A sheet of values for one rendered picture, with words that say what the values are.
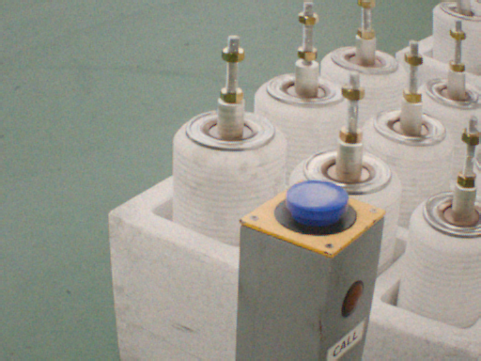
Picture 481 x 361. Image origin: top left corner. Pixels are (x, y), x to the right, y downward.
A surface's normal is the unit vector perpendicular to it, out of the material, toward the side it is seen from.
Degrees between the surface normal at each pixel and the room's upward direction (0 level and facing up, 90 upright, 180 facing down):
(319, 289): 90
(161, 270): 90
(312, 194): 0
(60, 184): 0
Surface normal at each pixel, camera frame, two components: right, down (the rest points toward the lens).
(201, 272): -0.59, 0.36
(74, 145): 0.04, -0.89
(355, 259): 0.81, 0.29
